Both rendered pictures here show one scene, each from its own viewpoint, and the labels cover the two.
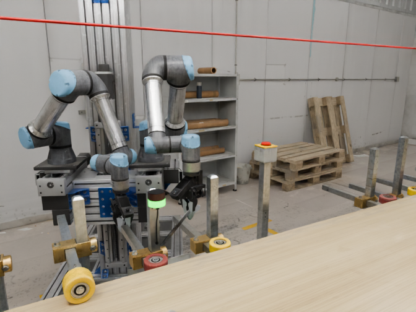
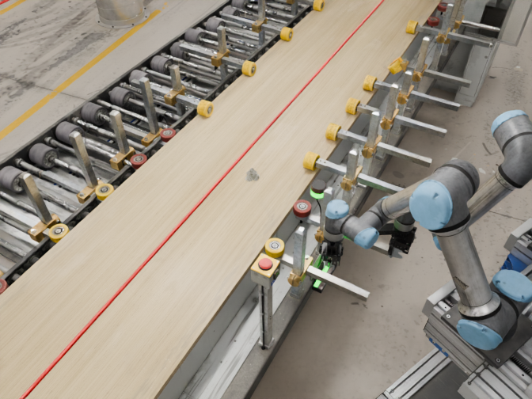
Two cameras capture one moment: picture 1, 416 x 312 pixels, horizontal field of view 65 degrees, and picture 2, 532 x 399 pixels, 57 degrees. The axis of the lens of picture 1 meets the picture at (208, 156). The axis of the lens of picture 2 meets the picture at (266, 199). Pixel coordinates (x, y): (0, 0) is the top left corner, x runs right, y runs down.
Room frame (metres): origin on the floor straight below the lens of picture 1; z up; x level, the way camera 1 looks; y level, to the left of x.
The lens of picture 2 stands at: (2.14, -0.72, 2.48)
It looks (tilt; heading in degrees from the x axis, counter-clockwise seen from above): 46 degrees down; 149
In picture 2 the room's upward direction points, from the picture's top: straight up
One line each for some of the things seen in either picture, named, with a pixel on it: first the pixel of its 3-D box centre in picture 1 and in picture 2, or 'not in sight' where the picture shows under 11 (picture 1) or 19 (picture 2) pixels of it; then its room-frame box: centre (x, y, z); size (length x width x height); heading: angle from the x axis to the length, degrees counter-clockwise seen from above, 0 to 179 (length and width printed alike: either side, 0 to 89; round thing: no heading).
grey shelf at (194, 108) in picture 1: (200, 135); not in sight; (4.18, 0.10, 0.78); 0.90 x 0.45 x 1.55; 125
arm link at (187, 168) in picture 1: (190, 166); (335, 231); (1.32, 0.07, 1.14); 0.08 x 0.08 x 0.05
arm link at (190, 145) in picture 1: (190, 147); (336, 217); (1.32, 0.07, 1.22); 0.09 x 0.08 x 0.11; 13
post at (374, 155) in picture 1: (369, 189); not in sight; (1.72, -0.89, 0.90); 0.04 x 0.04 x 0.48; 29
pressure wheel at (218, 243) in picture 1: (220, 254); (275, 252); (1.11, -0.04, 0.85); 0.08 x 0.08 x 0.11
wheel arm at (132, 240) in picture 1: (138, 250); (341, 231); (1.16, 0.27, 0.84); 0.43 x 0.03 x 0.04; 29
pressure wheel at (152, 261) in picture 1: (156, 273); (302, 214); (0.99, 0.17, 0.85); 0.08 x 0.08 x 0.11
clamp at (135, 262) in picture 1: (148, 257); (325, 228); (1.11, 0.22, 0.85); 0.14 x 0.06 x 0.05; 119
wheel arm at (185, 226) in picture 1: (195, 236); (317, 274); (1.28, 0.05, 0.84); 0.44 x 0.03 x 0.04; 29
